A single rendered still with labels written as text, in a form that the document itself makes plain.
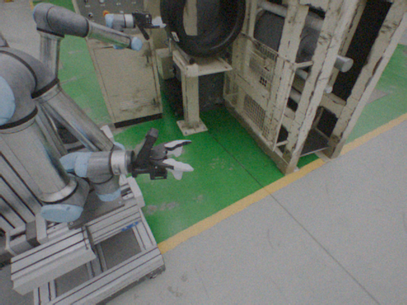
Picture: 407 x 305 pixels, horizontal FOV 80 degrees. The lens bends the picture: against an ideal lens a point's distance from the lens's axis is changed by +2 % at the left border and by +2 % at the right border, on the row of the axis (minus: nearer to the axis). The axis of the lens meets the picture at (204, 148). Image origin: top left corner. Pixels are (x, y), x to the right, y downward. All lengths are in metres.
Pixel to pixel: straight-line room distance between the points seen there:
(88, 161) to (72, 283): 0.94
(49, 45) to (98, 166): 0.86
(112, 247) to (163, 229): 0.39
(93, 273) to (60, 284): 0.17
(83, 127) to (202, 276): 1.17
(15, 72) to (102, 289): 1.11
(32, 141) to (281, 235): 1.57
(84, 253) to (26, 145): 0.54
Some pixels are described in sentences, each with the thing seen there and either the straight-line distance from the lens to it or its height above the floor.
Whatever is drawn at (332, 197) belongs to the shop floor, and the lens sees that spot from 2.21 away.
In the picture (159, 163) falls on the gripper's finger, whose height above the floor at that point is 1.08.
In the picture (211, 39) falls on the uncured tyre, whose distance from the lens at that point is 2.08.
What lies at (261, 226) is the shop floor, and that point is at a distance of 1.86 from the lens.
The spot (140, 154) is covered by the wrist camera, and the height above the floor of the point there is 1.08.
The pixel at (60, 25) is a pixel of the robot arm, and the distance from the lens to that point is 1.40.
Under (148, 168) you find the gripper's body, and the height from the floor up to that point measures 1.04.
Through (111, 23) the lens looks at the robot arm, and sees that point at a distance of 1.69.
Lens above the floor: 1.57
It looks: 42 degrees down
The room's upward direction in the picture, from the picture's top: straight up
